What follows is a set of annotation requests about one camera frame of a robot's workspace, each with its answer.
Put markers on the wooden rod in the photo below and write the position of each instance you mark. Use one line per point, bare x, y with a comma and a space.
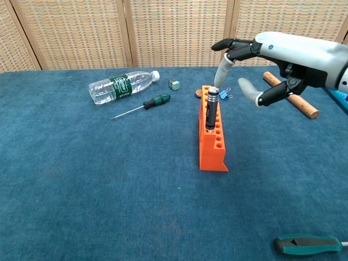
307, 108

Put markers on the clear plastic water bottle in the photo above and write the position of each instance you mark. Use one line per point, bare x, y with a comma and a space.
119, 87

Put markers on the woven bamboo folding screen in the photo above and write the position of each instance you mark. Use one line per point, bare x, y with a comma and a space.
174, 32

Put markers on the blue cling film roll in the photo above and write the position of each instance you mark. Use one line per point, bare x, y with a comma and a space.
344, 99

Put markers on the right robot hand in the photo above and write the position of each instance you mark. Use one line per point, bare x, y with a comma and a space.
299, 54

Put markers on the orange tool holder rack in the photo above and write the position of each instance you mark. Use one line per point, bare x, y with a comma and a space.
212, 157

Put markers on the blue felt table mat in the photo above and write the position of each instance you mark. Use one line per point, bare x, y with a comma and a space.
81, 176

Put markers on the black silver precision screwdriver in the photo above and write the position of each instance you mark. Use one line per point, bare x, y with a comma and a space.
211, 114

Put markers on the small grey green block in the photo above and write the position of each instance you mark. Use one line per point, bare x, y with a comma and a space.
174, 85

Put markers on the blue binder clip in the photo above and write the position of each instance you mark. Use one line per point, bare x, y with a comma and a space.
223, 94

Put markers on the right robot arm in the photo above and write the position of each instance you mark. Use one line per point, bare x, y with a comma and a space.
344, 76

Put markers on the round brown black gadget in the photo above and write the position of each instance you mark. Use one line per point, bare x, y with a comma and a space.
198, 93

